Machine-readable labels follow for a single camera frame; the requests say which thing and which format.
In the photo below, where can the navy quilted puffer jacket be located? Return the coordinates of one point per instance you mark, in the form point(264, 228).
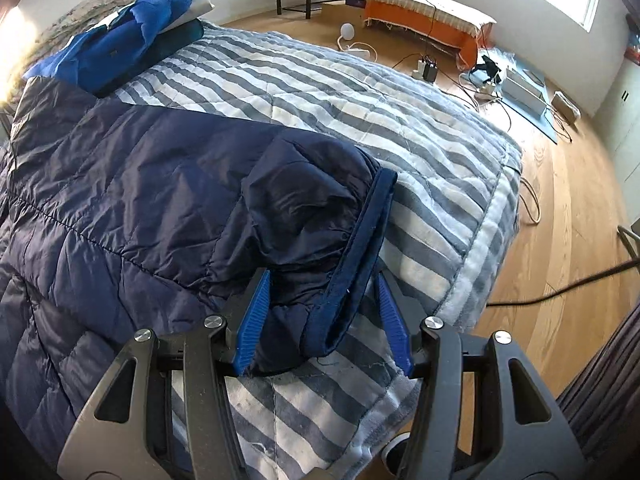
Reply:
point(117, 217)

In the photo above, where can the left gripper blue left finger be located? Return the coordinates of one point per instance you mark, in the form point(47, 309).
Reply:
point(253, 307)

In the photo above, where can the white box on mat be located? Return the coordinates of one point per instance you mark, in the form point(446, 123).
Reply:
point(517, 87)

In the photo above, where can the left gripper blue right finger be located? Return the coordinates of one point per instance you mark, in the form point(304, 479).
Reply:
point(394, 326)

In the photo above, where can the blue and white garment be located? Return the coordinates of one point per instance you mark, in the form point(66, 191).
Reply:
point(92, 59)

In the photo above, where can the blue white striped quilt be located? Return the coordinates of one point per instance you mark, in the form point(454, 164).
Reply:
point(454, 216)

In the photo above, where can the floral folded blanket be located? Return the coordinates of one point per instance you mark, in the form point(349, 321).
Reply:
point(81, 18)

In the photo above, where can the dark teal pillow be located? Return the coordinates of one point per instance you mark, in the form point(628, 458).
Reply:
point(164, 45)

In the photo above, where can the white round lamp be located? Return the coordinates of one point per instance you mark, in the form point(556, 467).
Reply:
point(346, 35)

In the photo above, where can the black power adapter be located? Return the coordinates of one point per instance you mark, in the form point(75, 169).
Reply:
point(430, 71)

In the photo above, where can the orange covered bench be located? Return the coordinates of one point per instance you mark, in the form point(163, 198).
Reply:
point(452, 24)

